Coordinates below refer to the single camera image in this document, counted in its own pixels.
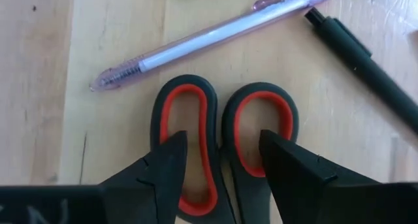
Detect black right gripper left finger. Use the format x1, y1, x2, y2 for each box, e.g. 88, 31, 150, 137
99, 130, 189, 224

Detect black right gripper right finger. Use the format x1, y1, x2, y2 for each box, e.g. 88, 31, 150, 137
259, 129, 380, 224

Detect black pen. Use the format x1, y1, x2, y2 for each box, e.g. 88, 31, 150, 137
304, 7, 418, 137

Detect black red handled scissors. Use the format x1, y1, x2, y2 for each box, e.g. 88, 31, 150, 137
149, 74, 300, 224

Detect translucent purple pen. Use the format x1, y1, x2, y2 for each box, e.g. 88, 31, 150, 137
89, 0, 341, 93

